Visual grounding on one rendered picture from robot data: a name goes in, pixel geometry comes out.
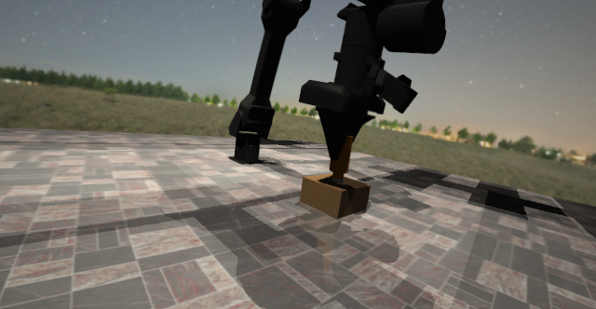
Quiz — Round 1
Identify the brown rectangular block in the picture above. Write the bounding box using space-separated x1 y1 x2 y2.
300 174 371 219

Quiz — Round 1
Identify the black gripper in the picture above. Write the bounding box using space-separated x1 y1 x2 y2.
299 46 386 161

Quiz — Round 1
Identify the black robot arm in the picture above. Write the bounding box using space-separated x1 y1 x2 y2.
228 0 447 165

